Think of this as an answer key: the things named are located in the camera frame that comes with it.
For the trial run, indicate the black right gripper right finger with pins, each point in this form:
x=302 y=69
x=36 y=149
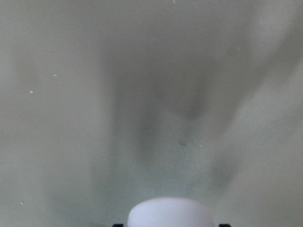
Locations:
x=224 y=225

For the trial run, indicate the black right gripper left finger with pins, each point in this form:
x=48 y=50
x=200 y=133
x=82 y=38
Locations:
x=118 y=225

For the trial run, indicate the green plastic cup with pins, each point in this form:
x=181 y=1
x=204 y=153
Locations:
x=108 y=103

